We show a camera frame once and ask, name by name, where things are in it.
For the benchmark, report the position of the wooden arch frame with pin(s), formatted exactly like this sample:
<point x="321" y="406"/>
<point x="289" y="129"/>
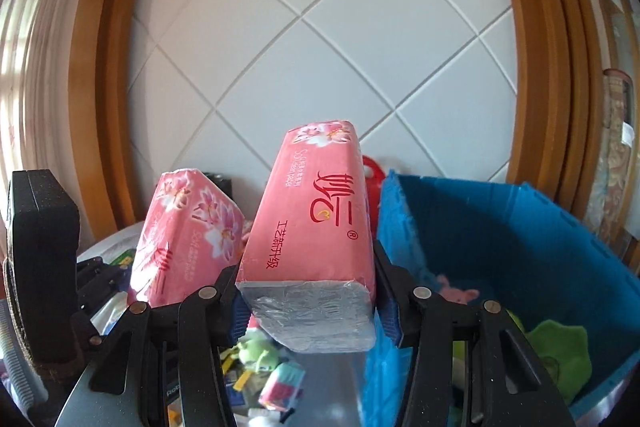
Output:
<point x="545" y="82"/>
<point x="107" y="82"/>

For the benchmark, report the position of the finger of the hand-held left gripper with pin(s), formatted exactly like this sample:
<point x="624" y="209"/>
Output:
<point x="92" y="327"/>
<point x="102" y="282"/>

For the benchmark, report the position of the blue plastic crate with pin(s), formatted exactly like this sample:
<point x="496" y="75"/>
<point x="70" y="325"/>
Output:
<point x="500" y="232"/>

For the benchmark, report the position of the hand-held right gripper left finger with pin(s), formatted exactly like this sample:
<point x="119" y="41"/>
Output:
<point x="240" y="322"/>

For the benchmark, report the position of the sheer curtain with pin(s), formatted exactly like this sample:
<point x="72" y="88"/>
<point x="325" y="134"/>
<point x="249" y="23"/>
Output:
<point x="35" y="82"/>

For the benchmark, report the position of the green medicine box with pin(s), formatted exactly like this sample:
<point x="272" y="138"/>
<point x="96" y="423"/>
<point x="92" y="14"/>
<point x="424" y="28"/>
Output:
<point x="122" y="258"/>

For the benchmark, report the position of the red toy suitcase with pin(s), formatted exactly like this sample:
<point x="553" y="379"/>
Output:
<point x="372" y="197"/>

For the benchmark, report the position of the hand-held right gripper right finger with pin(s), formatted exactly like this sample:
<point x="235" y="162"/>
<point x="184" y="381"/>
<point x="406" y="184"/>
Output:
<point x="387" y="322"/>

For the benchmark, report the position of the green plush hat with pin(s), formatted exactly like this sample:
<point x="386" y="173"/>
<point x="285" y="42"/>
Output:
<point x="560" y="352"/>

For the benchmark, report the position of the pink plush toy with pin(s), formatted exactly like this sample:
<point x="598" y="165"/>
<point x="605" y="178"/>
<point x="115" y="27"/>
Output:
<point x="457" y="292"/>

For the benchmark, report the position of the striped grey tablecloth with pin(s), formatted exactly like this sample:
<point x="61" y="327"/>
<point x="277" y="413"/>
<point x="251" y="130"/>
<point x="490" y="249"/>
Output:
<point x="105" y="247"/>

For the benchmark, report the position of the pink tissue pack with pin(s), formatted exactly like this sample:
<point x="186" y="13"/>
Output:
<point x="305" y="227"/>

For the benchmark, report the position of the pink carton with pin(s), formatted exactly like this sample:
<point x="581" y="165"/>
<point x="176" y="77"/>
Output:
<point x="185" y="232"/>

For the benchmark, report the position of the colourful small tissue pack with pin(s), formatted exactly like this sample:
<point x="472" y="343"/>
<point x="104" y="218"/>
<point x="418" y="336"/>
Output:
<point x="282" y="384"/>

